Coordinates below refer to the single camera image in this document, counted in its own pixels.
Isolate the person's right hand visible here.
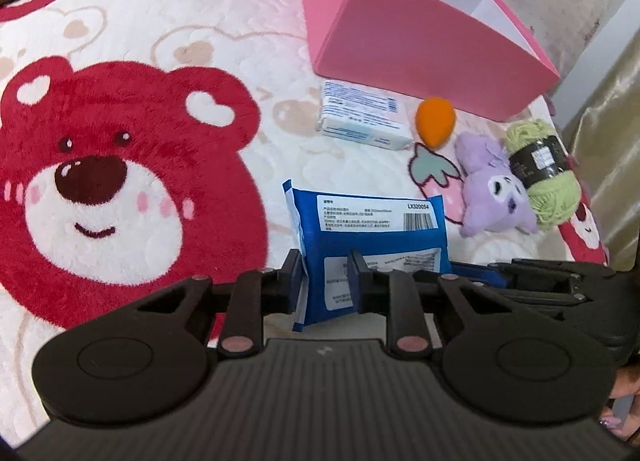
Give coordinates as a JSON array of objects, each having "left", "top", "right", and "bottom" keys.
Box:
[{"left": 599, "top": 360, "right": 640, "bottom": 438}]

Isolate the blue wet wipes packet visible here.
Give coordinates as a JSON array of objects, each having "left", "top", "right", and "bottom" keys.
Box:
[{"left": 282, "top": 179, "right": 454, "bottom": 333}]

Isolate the gold curtain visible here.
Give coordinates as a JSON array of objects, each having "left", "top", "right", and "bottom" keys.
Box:
[{"left": 559, "top": 26, "right": 640, "bottom": 273}]

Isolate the white tissue pack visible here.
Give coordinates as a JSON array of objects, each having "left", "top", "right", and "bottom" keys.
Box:
[{"left": 316, "top": 80, "right": 415, "bottom": 151}]

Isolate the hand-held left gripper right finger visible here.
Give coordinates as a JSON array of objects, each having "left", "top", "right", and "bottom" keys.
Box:
[{"left": 347, "top": 248, "right": 502, "bottom": 358}]

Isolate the pink cardboard box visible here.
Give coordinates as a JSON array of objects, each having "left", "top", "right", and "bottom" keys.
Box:
[{"left": 300, "top": 0, "right": 561, "bottom": 123}]

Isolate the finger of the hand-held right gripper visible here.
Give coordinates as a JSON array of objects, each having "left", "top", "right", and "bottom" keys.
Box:
[
  {"left": 451, "top": 257, "right": 577, "bottom": 293},
  {"left": 499, "top": 290, "right": 577, "bottom": 320}
]

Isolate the bear printed blanket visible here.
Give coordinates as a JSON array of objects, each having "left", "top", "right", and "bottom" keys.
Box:
[{"left": 0, "top": 0, "right": 612, "bottom": 444}]

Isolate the purple plush toy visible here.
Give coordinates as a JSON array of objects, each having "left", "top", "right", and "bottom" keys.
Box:
[{"left": 454, "top": 131, "right": 540, "bottom": 239}]

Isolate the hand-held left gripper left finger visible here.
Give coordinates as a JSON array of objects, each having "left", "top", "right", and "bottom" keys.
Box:
[{"left": 136, "top": 248, "right": 307, "bottom": 358}]

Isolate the orange makeup sponge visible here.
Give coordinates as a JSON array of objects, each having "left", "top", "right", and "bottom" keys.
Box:
[{"left": 415, "top": 97, "right": 458, "bottom": 148}]

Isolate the green yarn ball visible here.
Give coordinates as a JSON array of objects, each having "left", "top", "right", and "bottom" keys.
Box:
[{"left": 504, "top": 120, "right": 582, "bottom": 228}]

